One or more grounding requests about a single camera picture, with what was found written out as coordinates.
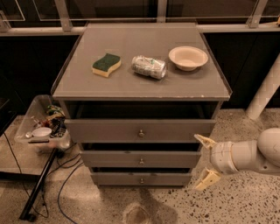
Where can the white bowl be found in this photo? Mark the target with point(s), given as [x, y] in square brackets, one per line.
[188, 58]

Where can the metal window railing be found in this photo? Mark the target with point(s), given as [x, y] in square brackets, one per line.
[70, 17]

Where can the crushed silver can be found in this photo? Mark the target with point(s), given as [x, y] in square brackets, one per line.
[154, 68]

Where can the black metal bar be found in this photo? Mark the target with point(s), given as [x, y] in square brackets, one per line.
[26, 213]

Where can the grey drawer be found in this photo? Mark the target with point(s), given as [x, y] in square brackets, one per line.
[140, 179]
[138, 130]
[140, 159]

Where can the grey top drawer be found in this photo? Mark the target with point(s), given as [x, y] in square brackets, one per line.
[138, 130]

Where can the grey drawer cabinet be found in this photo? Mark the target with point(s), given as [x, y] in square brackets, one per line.
[126, 95]

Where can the grey bottom drawer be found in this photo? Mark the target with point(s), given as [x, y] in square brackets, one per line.
[140, 179]

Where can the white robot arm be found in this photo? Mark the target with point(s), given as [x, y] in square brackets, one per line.
[261, 155]

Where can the white diagonal pole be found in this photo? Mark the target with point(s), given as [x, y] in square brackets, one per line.
[265, 92]

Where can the clear plastic bin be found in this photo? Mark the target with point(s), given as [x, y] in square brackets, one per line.
[35, 116]

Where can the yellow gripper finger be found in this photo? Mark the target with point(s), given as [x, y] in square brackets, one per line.
[207, 142]
[207, 178]

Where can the green yellow sponge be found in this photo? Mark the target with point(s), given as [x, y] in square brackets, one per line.
[106, 65]

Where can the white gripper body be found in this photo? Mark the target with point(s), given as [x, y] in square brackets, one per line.
[222, 157]

